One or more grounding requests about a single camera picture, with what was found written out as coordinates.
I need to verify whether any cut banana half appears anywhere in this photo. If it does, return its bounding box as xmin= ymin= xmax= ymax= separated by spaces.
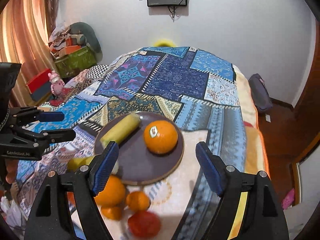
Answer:
xmin=100 ymin=113 xmax=141 ymax=148

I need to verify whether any small mandarin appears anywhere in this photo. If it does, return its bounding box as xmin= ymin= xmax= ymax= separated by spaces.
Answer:
xmin=101 ymin=206 xmax=123 ymax=221
xmin=126 ymin=191 xmax=151 ymax=212

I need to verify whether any brown wooden door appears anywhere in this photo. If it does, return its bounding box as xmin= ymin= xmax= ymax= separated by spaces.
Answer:
xmin=294 ymin=21 xmax=319 ymax=158

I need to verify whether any red box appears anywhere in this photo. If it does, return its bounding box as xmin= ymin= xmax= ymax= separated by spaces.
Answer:
xmin=26 ymin=68 xmax=52 ymax=101

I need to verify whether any orange yellow fleece blanket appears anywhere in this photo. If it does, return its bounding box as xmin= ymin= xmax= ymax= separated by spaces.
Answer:
xmin=227 ymin=64 xmax=271 ymax=240

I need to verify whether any blue patchwork bedspread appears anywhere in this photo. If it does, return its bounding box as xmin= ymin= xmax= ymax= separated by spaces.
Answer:
xmin=17 ymin=47 xmax=247 ymax=217

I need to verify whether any left hand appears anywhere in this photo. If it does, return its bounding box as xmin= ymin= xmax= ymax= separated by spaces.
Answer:
xmin=5 ymin=159 xmax=18 ymax=184

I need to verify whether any large plain orange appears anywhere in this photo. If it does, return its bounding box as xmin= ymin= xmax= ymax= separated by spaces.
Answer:
xmin=94 ymin=175 xmax=126 ymax=207

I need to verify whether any pink plush toy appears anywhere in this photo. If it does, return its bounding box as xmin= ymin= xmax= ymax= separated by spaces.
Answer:
xmin=48 ymin=70 xmax=65 ymax=98

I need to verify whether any orange curtain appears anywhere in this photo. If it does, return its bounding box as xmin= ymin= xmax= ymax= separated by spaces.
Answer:
xmin=1 ymin=0 xmax=55 ymax=107

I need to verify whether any orange with Dole sticker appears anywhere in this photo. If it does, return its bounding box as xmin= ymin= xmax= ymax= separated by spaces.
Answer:
xmin=143 ymin=120 xmax=178 ymax=154

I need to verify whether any pile of clothes and boxes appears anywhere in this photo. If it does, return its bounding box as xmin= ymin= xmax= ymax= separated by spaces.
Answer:
xmin=48 ymin=22 xmax=103 ymax=79

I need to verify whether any dark purple plate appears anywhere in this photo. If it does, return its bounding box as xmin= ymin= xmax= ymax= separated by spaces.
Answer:
xmin=94 ymin=112 xmax=185 ymax=186

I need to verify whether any beige embroidered cloth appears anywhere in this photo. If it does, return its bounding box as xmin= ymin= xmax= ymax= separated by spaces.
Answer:
xmin=72 ymin=129 xmax=209 ymax=240

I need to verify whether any dark blue bag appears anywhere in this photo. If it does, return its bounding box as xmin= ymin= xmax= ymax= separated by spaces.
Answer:
xmin=248 ymin=74 xmax=273 ymax=113

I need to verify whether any red tomato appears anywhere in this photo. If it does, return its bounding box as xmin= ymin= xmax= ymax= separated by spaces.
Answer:
xmin=127 ymin=211 xmax=161 ymax=238

